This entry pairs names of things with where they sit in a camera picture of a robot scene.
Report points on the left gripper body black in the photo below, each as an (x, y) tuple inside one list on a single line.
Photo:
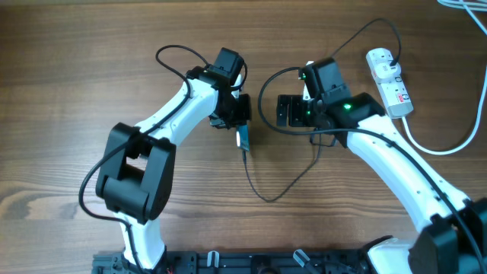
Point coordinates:
[(233, 112)]

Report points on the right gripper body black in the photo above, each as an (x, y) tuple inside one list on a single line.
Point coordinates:
[(302, 113)]

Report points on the blue Galaxy smartphone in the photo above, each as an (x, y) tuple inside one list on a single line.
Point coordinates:
[(242, 137)]

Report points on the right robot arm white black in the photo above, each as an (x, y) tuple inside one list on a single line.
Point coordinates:
[(451, 227)]

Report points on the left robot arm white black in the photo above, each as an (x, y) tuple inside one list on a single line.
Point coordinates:
[(136, 173)]

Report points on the white charger plug adapter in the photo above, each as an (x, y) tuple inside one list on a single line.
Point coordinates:
[(384, 71)]

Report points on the white power strip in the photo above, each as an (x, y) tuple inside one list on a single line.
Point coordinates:
[(392, 92)]

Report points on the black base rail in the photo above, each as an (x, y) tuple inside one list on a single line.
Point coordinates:
[(299, 261)]

